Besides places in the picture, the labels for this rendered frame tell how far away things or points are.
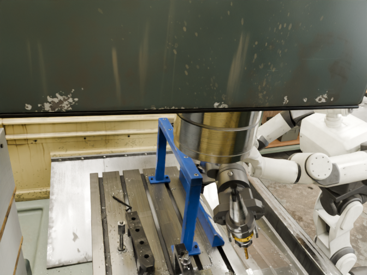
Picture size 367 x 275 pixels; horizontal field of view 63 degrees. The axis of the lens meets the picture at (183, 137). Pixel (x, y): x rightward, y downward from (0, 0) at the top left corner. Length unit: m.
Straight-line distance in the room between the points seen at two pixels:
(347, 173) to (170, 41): 0.77
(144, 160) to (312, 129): 0.93
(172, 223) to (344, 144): 0.70
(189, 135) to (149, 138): 1.20
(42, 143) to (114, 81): 1.35
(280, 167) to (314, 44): 0.52
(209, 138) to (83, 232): 1.12
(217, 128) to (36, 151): 1.34
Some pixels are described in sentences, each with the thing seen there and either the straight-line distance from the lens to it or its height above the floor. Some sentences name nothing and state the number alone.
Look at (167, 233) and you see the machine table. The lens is 1.20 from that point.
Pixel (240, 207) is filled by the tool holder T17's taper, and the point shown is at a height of 1.35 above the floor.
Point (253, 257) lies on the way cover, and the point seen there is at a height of 0.76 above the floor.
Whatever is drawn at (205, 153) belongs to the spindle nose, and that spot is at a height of 1.49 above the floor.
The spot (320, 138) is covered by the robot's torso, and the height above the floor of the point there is 1.29.
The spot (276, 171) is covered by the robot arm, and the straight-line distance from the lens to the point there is 0.91.
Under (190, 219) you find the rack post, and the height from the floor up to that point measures 1.06.
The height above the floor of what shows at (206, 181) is 1.22.
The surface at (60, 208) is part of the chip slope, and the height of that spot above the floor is 0.74.
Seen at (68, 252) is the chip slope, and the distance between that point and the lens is 1.51.
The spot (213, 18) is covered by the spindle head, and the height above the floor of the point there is 1.71.
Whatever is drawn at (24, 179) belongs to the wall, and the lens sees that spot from 1.82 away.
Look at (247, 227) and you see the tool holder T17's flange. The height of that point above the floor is 1.29.
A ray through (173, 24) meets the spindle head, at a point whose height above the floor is 1.71.
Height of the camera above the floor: 1.74
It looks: 27 degrees down
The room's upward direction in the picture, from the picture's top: 6 degrees clockwise
